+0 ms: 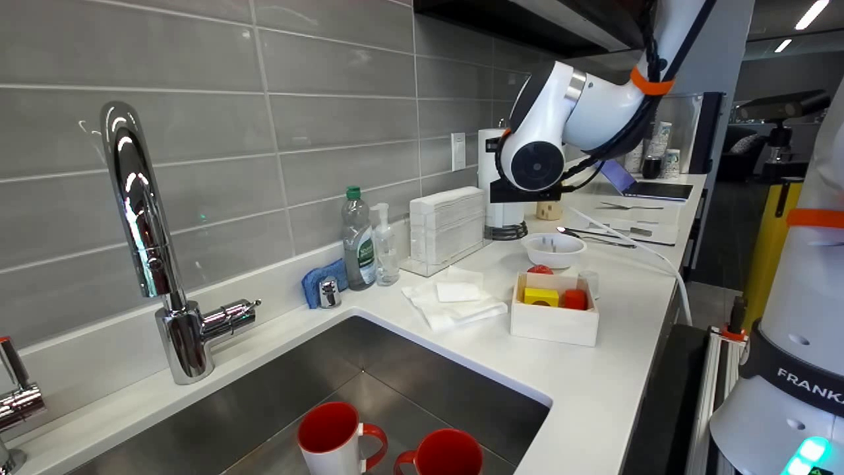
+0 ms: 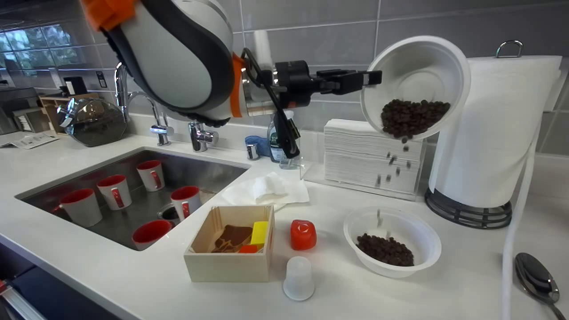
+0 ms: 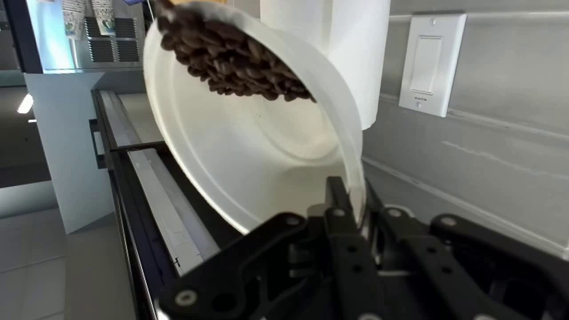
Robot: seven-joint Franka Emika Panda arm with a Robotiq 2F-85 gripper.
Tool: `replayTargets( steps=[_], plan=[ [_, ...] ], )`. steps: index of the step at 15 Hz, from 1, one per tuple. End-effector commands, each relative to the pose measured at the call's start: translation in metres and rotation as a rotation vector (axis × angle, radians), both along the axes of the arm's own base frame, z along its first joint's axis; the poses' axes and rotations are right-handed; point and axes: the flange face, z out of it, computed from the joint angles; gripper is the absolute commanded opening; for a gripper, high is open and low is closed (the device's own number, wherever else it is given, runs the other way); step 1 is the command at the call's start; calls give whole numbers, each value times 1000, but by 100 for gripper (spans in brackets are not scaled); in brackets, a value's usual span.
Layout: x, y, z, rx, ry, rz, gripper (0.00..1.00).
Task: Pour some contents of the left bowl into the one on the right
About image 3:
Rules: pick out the roasted coffee bean pile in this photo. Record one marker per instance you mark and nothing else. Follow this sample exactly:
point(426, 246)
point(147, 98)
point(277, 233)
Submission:
point(231, 59)

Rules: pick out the black frame rail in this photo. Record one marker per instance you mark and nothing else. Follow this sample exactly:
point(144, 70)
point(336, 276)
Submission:
point(117, 171)

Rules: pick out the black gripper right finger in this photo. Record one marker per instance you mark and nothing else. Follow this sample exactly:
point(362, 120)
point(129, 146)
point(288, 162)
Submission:
point(473, 267)

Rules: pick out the small white bowl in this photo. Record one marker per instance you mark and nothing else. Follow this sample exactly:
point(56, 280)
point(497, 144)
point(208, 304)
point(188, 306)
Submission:
point(236, 153)

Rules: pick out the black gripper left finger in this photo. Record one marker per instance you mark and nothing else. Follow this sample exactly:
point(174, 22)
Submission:
point(348, 272)

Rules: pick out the black cubby shelf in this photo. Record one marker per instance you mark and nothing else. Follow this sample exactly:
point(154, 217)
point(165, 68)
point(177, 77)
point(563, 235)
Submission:
point(112, 50)

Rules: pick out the white wall switch plate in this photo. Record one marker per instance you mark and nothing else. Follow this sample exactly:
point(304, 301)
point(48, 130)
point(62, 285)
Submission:
point(430, 64)

